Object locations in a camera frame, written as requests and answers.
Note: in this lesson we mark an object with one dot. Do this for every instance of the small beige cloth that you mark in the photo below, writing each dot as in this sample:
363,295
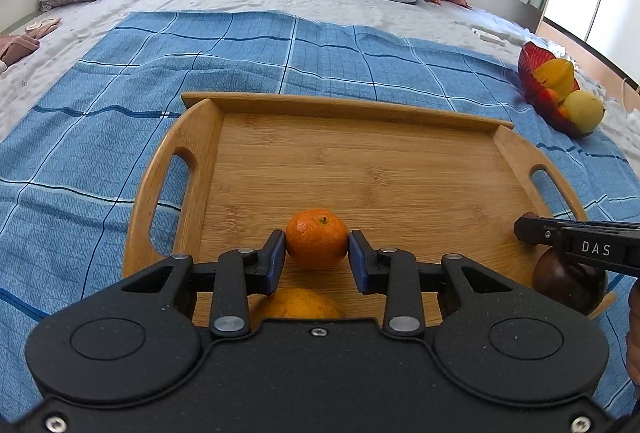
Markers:
42,27

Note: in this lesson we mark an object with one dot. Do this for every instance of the small orange mandarin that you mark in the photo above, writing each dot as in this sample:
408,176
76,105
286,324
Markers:
316,239

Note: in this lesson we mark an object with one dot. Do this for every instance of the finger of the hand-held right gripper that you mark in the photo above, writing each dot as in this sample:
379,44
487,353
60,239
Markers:
537,230

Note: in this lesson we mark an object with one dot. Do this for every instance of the white crumpled item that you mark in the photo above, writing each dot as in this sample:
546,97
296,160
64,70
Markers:
560,50

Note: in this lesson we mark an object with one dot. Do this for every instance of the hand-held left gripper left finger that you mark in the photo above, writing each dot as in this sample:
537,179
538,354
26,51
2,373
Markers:
276,260

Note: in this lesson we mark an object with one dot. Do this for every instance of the blue checked blanket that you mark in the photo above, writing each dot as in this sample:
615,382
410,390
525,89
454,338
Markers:
100,138

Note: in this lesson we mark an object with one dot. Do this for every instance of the pink garment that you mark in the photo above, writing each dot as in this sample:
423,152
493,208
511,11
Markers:
17,48

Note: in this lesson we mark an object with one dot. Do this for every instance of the white flat box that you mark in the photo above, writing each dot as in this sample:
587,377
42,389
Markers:
489,36

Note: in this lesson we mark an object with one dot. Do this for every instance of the dark purple round fruit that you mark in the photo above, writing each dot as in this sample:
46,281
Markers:
560,288

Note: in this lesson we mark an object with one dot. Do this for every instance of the person's right hand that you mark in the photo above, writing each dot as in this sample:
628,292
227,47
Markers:
635,338

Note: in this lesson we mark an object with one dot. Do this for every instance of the yellow starfruit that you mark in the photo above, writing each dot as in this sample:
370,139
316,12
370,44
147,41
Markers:
555,75

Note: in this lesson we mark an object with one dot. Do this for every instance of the yellow pear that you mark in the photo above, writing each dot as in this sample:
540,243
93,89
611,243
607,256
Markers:
582,110

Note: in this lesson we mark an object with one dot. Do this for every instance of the large orange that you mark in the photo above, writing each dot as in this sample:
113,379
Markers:
300,305

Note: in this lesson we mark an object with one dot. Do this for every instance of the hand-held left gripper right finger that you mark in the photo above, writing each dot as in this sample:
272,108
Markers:
356,263

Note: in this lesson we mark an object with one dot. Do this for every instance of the red glass bowl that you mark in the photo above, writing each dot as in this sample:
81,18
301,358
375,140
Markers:
529,73

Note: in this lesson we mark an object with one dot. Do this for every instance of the tiny orange kumquat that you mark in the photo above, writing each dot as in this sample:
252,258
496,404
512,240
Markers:
563,113

